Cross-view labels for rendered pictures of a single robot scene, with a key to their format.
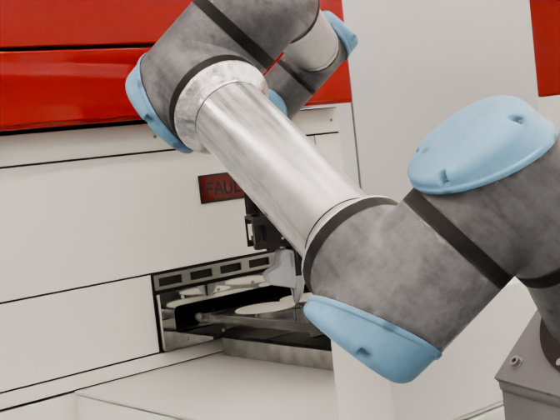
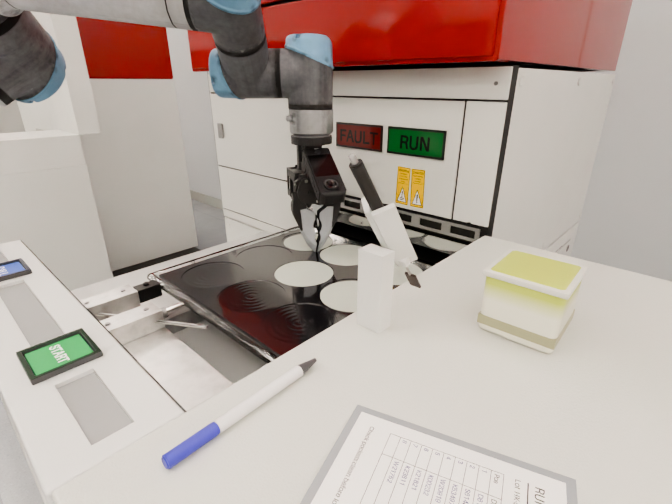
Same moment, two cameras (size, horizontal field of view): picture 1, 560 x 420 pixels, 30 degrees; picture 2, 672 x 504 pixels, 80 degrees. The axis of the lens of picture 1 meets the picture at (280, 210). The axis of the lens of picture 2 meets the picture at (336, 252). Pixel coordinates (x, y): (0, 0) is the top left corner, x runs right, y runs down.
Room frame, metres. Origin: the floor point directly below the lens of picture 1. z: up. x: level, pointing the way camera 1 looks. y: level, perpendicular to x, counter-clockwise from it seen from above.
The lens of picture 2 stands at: (1.65, -0.72, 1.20)
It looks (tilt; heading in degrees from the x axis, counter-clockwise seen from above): 23 degrees down; 83
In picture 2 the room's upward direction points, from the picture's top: straight up
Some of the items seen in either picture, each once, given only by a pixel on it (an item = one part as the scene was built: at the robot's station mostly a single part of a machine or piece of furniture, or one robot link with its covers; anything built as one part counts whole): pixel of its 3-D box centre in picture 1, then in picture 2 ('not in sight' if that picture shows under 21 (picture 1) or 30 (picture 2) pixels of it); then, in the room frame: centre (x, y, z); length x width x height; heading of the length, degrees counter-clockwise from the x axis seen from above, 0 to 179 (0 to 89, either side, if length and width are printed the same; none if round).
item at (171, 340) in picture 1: (263, 298); (373, 240); (1.83, 0.04, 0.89); 0.44 x 0.02 x 0.10; 130
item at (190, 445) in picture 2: not in sight; (251, 403); (1.62, -0.47, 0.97); 0.14 x 0.01 x 0.01; 41
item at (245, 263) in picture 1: (257, 262); (376, 210); (1.83, 0.05, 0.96); 0.44 x 0.01 x 0.02; 130
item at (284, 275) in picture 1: (285, 277); (305, 226); (1.68, 0.00, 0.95); 0.06 x 0.03 x 0.09; 103
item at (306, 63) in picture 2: not in sight; (307, 73); (1.70, 0.00, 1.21); 0.09 x 0.08 x 0.11; 175
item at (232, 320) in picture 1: (267, 323); (240, 247); (1.56, 0.04, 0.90); 0.37 x 0.01 x 0.01; 40
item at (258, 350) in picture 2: not in sight; (208, 316); (1.54, -0.22, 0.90); 0.38 x 0.01 x 0.01; 130
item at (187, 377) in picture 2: not in sight; (159, 368); (1.48, -0.28, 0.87); 0.36 x 0.08 x 0.03; 130
